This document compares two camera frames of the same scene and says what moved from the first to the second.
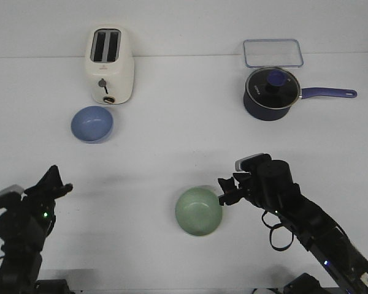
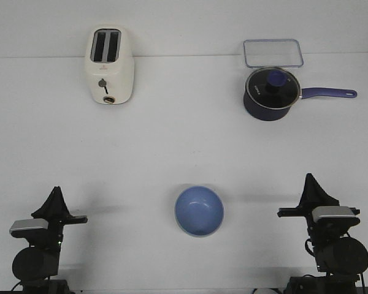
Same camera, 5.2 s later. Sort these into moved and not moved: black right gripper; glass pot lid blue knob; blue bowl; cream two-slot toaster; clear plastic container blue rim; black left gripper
Moved: blue bowl; black left gripper; black right gripper
Not moved: glass pot lid blue knob; clear plastic container blue rim; cream two-slot toaster
